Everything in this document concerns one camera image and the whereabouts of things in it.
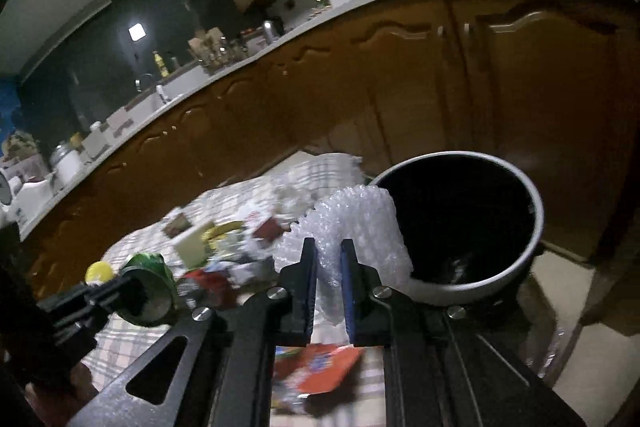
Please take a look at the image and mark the orange cartoon snack bag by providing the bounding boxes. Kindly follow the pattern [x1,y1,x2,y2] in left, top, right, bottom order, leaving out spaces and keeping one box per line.
[271,343,363,412]

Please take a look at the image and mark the clear bubble wrap sheet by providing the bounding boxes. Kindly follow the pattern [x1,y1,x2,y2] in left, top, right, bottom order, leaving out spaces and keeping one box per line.
[273,185,412,325]

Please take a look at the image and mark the white round trash bin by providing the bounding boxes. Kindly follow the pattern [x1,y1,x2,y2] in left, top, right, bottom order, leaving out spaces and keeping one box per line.
[372,150,544,306]

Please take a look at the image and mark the yellow round sponge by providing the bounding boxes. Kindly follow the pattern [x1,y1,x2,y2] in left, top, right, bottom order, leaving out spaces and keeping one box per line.
[85,261,115,285]

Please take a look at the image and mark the green glass bottle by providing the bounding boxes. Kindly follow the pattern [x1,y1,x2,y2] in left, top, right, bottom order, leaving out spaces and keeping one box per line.
[117,253,178,327]

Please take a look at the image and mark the red snack wrapper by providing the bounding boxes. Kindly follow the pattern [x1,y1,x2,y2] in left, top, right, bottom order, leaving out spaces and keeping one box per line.
[183,269,236,309]

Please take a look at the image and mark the plaid checkered tablecloth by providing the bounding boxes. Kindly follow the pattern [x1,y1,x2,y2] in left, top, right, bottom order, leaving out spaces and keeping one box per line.
[102,152,386,426]

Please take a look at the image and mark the yellow snack bag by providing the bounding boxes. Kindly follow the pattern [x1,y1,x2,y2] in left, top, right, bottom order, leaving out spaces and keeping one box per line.
[201,221,244,244]

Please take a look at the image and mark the white foam block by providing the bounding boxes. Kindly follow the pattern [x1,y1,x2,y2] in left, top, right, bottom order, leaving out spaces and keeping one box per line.
[170,221,214,270]

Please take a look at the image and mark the white canister with lid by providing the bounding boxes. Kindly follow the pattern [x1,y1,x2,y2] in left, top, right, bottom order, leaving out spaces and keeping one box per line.
[50,141,85,186]

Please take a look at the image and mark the yellow oil bottle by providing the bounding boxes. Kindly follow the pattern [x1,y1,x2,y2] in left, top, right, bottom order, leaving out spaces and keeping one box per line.
[152,50,170,78]

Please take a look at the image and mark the steel kettle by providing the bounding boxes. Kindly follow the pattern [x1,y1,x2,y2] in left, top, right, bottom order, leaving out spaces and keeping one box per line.
[262,20,280,46]

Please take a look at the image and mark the brown wooden lower cabinets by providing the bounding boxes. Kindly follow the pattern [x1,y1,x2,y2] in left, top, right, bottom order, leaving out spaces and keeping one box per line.
[21,0,639,299]

